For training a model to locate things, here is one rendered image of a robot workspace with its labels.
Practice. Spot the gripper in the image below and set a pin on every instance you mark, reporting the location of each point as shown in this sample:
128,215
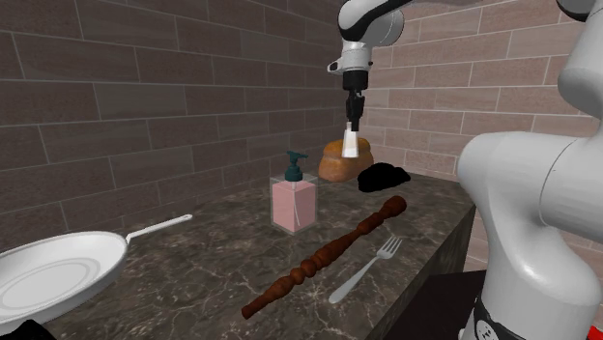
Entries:
354,81

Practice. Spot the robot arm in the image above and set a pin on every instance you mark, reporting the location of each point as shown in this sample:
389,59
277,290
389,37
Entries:
523,221

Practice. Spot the brown bread loaf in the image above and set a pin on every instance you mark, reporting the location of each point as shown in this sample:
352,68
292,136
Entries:
337,165

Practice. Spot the black lumpy object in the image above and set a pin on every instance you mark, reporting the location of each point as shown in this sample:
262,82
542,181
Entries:
382,178

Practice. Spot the pink soap dispenser teal pump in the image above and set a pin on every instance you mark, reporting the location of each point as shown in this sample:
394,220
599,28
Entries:
293,207

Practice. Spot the brown turned wooden rolling pin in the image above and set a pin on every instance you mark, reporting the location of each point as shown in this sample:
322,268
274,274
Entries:
330,252

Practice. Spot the silver fork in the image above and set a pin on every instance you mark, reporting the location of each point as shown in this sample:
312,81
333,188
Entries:
360,275

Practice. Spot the white frying pan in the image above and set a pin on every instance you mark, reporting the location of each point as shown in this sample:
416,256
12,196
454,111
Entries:
52,278

